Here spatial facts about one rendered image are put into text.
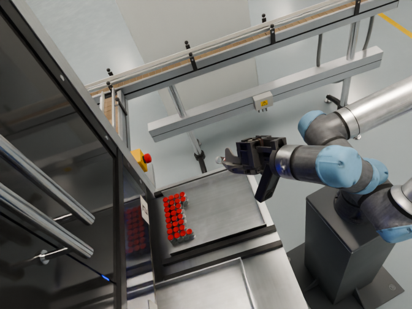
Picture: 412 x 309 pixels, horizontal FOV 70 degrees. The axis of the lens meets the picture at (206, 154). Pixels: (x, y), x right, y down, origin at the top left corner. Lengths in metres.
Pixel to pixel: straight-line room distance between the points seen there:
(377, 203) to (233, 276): 0.48
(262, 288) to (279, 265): 0.09
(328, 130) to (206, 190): 0.60
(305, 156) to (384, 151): 1.84
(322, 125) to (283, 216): 1.38
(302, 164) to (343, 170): 0.08
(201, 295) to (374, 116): 0.70
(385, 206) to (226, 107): 1.28
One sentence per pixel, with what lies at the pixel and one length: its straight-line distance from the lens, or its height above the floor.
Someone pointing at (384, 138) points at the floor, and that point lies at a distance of 2.49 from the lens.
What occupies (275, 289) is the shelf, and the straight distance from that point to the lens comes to 0.99.
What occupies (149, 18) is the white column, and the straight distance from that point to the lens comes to 2.25.
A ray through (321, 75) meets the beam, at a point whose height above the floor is 0.52.
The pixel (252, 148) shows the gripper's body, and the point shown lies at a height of 1.31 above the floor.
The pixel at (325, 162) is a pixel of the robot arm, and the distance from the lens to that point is 0.57.
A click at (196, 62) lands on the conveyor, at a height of 0.93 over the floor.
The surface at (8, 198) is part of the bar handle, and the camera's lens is 0.41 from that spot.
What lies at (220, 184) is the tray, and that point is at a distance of 1.17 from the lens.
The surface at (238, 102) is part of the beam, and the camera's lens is 1.99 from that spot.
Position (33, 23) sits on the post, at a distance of 0.82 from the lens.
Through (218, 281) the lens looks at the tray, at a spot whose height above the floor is 0.88.
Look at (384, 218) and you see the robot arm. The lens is 0.98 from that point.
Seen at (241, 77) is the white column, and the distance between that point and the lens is 2.63.
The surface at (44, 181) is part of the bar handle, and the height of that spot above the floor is 1.56.
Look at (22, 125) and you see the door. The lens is 0.61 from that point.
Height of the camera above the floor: 1.84
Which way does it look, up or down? 49 degrees down
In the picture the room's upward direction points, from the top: 21 degrees counter-clockwise
